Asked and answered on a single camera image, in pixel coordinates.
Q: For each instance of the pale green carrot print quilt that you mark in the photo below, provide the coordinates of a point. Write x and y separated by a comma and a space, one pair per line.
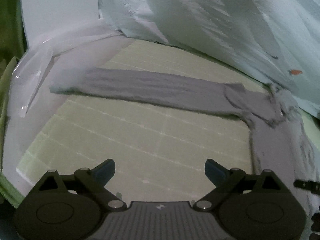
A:
273, 41

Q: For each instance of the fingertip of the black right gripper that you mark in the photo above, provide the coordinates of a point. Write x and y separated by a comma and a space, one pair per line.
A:
311, 186

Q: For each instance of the green grid mat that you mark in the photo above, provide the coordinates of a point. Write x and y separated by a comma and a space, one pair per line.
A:
159, 152

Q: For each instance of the clear plastic storage bag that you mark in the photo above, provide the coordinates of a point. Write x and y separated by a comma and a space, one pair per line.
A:
31, 104

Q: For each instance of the green fabric at edge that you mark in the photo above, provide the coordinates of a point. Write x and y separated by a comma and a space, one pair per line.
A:
13, 46

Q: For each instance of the pale blue pillow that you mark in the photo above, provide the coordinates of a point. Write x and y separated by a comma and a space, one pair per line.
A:
44, 19

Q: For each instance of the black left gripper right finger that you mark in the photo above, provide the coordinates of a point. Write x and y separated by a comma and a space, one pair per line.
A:
226, 182

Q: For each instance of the grey zip hoodie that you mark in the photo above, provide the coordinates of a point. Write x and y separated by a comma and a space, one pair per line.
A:
277, 136

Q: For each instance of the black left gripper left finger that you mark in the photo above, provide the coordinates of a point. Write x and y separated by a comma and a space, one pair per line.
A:
91, 183

